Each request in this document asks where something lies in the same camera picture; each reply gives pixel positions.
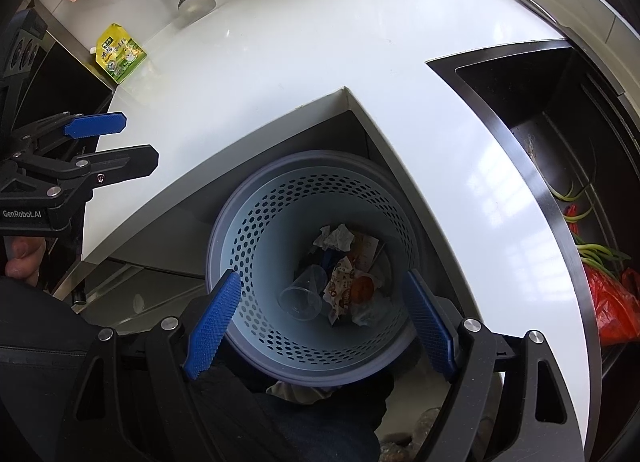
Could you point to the red white snack wrapper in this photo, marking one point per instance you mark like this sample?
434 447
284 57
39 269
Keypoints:
343 268

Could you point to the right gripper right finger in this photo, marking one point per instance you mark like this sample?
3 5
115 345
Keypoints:
434 329

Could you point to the yellow green detergent pouch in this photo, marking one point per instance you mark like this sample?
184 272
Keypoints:
116 53

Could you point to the red plastic bag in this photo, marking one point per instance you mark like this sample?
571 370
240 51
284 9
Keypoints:
613 285

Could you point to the grey perforated trash bin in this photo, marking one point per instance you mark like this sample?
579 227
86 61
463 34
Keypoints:
265 233

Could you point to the person's left hand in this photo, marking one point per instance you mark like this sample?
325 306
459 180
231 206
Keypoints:
27 254

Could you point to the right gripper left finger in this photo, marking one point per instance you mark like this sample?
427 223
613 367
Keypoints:
206 320

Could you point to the steel knife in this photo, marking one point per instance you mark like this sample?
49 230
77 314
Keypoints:
547 17

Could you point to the orange peel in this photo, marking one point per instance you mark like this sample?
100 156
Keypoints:
362 290

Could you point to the clear plastic cup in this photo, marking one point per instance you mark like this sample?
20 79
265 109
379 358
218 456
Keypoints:
302 299

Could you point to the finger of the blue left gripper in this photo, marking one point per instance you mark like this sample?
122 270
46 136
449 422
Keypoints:
121 164
84 126

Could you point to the black kitchen sink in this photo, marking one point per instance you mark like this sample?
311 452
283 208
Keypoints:
559 121

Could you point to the green onion stalks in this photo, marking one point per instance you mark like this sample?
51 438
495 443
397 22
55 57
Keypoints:
579 212

